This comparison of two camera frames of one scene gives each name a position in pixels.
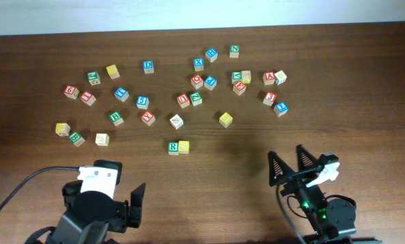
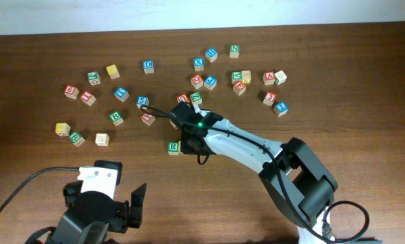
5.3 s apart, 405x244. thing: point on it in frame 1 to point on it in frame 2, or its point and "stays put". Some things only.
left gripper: (134, 206) stays put
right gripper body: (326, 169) to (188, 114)
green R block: (173, 148) stays put
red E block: (239, 88) stays put
